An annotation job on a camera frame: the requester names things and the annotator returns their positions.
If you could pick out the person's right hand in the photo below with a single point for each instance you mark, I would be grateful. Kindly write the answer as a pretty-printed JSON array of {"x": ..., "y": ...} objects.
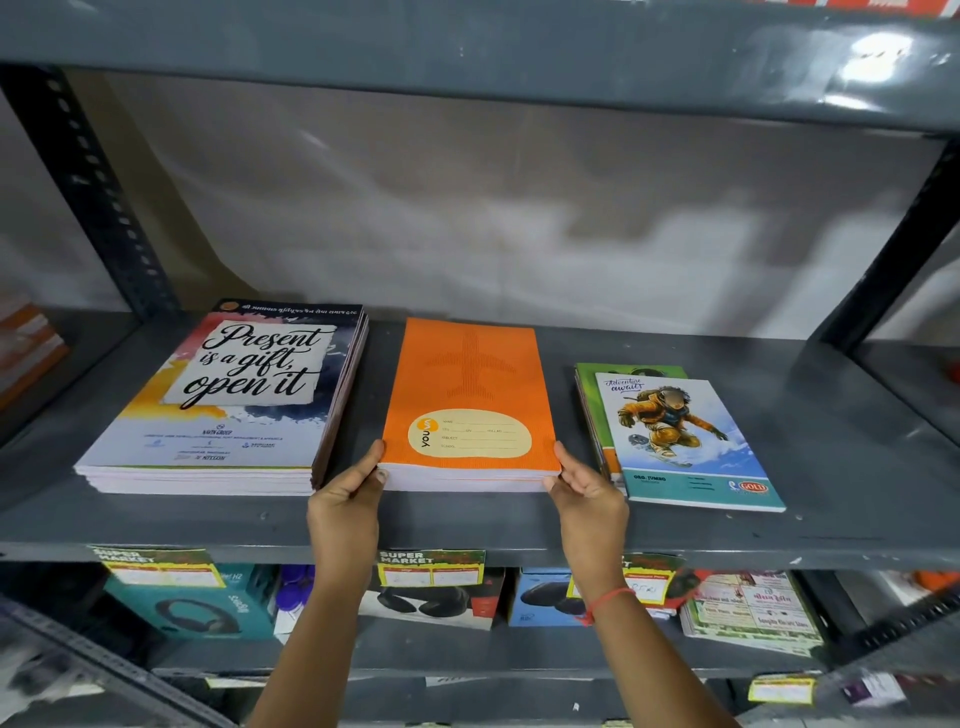
[{"x": 596, "y": 525}]

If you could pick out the person's left hand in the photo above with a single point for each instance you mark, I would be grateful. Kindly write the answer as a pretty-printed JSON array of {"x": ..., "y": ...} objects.
[{"x": 345, "y": 525}]

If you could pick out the person's right thumb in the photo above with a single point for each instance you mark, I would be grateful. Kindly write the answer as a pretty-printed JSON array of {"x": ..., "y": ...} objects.
[{"x": 574, "y": 461}]

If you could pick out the person's left thumb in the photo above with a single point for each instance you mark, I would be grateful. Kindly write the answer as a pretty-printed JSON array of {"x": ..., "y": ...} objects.
[{"x": 364, "y": 463}]

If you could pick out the stack of orange notebooks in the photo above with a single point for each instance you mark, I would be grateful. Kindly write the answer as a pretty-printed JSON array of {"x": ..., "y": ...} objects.
[{"x": 469, "y": 390}]

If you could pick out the person's right forearm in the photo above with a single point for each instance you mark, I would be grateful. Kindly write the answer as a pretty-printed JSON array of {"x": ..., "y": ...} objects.
[{"x": 645, "y": 667}]

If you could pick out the person's left forearm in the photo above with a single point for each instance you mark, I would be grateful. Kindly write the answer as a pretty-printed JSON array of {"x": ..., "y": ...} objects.
[{"x": 315, "y": 660}]

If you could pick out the green cover notebook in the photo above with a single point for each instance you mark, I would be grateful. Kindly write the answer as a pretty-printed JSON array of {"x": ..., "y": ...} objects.
[{"x": 591, "y": 390}]

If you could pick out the blue snowboarder cartoon notebook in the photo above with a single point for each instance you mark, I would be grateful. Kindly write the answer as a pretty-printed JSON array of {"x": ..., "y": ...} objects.
[{"x": 697, "y": 457}]

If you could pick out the yellow green shelf label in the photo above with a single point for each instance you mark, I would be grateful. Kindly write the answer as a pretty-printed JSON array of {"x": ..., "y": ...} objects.
[
  {"x": 652, "y": 581},
  {"x": 161, "y": 566},
  {"x": 431, "y": 568}
]

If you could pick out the stack of white quote notebooks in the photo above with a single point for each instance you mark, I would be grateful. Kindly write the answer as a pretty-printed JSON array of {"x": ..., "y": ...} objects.
[{"x": 225, "y": 442}]

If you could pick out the red thread wristband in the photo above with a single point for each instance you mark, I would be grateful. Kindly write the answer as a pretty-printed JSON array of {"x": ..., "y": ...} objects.
[{"x": 604, "y": 600}]

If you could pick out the blue earbuds box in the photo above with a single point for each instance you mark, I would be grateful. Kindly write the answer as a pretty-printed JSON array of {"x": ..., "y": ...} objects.
[{"x": 540, "y": 600}]

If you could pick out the white purple product box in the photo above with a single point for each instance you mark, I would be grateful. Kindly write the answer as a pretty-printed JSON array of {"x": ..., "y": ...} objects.
[{"x": 292, "y": 600}]

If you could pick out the black headphone box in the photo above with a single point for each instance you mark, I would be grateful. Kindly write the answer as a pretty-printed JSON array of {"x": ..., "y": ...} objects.
[{"x": 427, "y": 604}]

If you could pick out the red product box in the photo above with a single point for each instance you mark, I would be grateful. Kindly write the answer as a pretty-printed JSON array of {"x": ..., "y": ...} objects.
[{"x": 686, "y": 592}]

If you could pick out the teal headphone box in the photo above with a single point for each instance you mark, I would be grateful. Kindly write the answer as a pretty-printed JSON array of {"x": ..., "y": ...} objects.
[{"x": 195, "y": 611}]

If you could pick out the stack of printed pamphlets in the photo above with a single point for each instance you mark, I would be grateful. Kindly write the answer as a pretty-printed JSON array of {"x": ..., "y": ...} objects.
[{"x": 750, "y": 611}]

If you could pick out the small yellow price tag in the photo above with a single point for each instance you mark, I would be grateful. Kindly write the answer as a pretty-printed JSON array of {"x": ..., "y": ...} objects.
[{"x": 781, "y": 689}]

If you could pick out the stack of orange white books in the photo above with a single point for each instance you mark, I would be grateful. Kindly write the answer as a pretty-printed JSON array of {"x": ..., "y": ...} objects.
[{"x": 26, "y": 345}]

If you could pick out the white purple price tag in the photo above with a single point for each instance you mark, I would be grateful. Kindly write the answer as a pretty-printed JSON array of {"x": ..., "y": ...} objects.
[{"x": 874, "y": 688}]

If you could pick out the grey metal shelf rack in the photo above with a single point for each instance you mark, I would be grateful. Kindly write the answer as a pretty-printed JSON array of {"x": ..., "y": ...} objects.
[{"x": 480, "y": 45}]

